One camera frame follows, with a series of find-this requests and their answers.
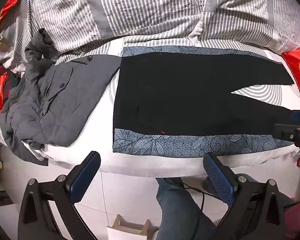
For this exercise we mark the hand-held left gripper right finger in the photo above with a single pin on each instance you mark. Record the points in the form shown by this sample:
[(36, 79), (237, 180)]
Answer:
[(218, 180)]

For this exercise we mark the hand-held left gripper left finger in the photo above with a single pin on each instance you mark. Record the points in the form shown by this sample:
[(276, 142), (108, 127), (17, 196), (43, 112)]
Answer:
[(86, 172)]

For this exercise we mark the blue floral pants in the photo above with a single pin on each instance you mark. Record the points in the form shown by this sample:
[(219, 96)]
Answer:
[(165, 143)]

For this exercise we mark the black pants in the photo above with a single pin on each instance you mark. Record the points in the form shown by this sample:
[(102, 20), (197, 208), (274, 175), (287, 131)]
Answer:
[(177, 92)]

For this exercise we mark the person's leg in jeans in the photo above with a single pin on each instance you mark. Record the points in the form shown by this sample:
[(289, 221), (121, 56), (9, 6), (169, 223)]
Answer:
[(180, 212)]

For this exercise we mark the wooden stool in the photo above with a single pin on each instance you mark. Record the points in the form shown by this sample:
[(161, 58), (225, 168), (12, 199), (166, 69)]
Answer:
[(130, 232)]

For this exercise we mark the grey jacket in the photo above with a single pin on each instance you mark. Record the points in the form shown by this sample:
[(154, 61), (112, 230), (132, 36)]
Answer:
[(65, 100)]

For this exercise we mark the dark pink cloth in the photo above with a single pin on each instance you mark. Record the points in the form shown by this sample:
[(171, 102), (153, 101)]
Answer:
[(297, 220)]

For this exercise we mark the grey striped quilt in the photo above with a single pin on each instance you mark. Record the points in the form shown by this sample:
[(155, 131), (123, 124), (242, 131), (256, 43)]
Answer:
[(140, 5)]

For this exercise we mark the red cloth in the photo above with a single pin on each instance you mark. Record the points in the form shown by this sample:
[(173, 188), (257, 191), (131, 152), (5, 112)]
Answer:
[(7, 7)]

